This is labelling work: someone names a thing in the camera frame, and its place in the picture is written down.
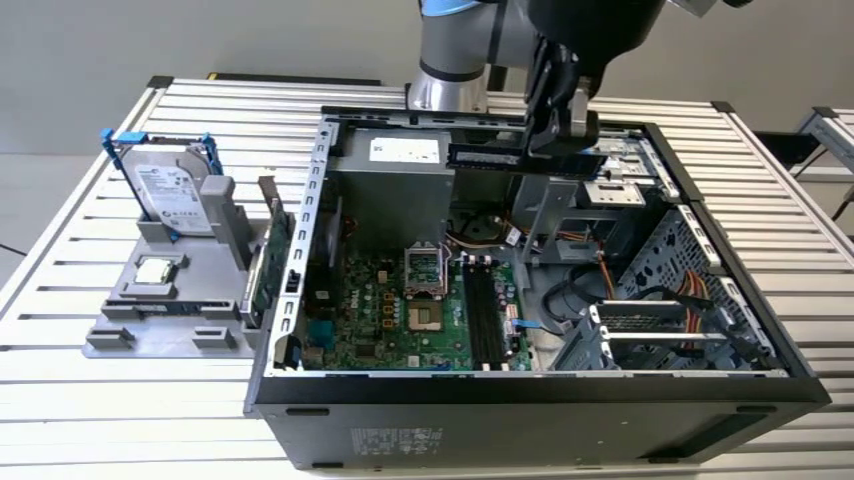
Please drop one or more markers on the black RAM slot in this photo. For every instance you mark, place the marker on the black RAM slot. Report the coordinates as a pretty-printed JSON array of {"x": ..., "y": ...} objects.
[
  {"x": 474, "y": 310},
  {"x": 499, "y": 310},
  {"x": 482, "y": 310},
  {"x": 490, "y": 310}
]

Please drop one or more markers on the aluminium side table frame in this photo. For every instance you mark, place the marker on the aluminium side table frame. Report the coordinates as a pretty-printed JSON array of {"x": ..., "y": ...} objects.
[{"x": 827, "y": 125}]

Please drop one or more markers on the metal disk bay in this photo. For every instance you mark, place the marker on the metal disk bay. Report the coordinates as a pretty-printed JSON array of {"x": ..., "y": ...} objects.
[{"x": 667, "y": 337}]

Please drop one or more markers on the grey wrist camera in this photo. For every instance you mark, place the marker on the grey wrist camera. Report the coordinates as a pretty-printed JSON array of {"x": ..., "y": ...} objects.
[{"x": 701, "y": 6}]

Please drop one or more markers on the black open PC case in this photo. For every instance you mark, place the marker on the black open PC case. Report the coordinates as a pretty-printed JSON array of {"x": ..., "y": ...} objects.
[{"x": 467, "y": 430}]

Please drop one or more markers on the black rail with yellow end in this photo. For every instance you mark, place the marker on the black rail with yellow end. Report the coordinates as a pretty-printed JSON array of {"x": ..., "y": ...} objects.
[{"x": 300, "y": 79}]

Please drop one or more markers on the metal locking lever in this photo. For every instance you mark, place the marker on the metal locking lever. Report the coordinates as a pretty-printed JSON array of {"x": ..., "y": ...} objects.
[{"x": 443, "y": 272}]

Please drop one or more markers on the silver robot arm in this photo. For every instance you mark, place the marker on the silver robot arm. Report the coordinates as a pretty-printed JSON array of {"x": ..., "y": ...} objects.
[{"x": 447, "y": 45}]

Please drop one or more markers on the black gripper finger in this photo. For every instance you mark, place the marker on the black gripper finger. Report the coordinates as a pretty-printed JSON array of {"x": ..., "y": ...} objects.
[
  {"x": 586, "y": 127},
  {"x": 547, "y": 100}
]

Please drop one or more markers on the hard disk in blue carrier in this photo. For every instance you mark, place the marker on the hard disk in blue carrier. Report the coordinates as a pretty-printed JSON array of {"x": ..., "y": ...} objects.
[{"x": 167, "y": 185}]

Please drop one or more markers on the metal drive cage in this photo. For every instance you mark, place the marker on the metal drive cage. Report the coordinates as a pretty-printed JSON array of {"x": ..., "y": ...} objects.
[{"x": 614, "y": 192}]

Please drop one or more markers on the grey power supply unit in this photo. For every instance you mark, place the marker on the grey power supply unit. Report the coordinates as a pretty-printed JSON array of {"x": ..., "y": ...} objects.
[{"x": 394, "y": 200}]

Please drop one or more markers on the CPU socket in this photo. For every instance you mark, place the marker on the CPU socket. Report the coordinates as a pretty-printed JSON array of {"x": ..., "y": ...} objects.
[{"x": 427, "y": 315}]

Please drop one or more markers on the silver CPU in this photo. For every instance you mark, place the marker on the silver CPU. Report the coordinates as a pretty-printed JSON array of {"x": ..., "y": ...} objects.
[{"x": 155, "y": 272}]

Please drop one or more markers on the green motherboard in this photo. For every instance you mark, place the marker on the green motherboard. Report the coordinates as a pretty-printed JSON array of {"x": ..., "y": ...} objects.
[{"x": 434, "y": 345}]

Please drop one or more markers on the green graphics card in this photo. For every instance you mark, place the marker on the green graphics card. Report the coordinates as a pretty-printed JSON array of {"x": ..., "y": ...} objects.
[{"x": 274, "y": 250}]

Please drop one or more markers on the grey parts rack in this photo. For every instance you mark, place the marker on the grey parts rack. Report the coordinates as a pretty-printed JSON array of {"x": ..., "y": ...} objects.
[{"x": 200, "y": 280}]

